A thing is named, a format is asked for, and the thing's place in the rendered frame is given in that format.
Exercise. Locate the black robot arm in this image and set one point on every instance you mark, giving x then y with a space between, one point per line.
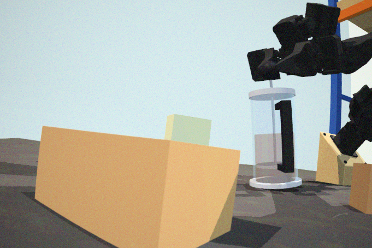
321 21

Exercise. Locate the glass coffee press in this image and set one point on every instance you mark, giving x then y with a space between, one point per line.
274 134

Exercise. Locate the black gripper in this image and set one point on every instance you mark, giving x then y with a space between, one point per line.
300 59

